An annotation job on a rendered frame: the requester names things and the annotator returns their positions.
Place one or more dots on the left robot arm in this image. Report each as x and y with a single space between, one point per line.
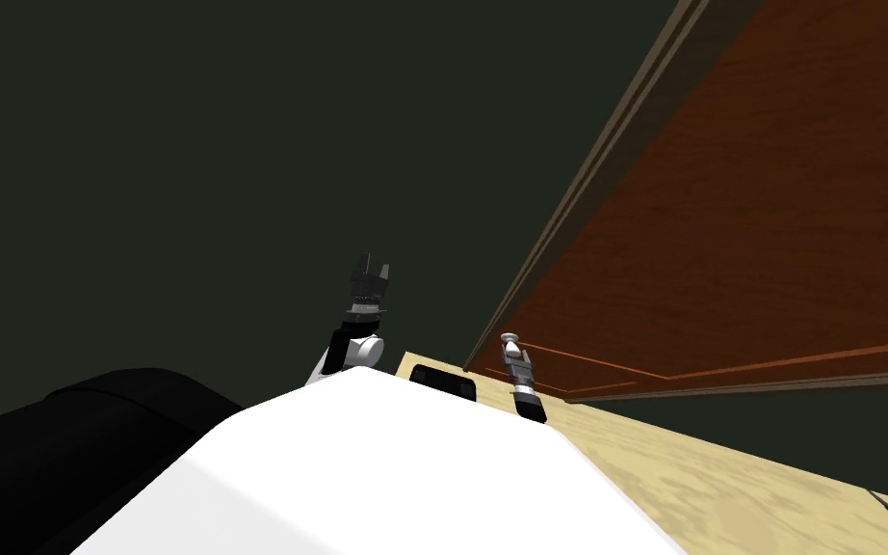
66 455

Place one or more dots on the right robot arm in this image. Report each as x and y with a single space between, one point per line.
531 407

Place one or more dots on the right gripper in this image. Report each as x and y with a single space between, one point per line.
521 376

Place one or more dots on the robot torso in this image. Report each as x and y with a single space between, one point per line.
382 478

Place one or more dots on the brown wooden door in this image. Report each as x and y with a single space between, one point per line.
752 231

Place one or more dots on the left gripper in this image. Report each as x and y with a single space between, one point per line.
368 291

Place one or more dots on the silver door knob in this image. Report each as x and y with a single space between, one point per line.
514 349

